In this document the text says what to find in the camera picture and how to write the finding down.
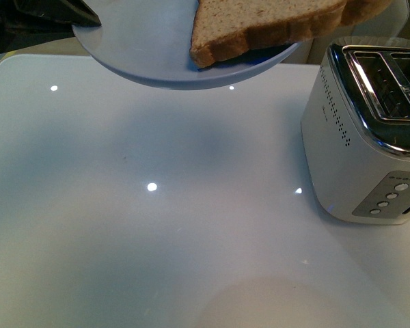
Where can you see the brown bread slice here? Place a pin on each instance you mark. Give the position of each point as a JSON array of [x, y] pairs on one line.
[[223, 30]]

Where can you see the light blue round plate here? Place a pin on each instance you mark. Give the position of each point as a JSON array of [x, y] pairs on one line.
[[148, 42]]

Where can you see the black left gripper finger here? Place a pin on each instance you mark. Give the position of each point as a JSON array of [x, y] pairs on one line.
[[60, 11]]

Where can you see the white silver toaster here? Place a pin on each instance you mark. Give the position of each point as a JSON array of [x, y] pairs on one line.
[[356, 130]]

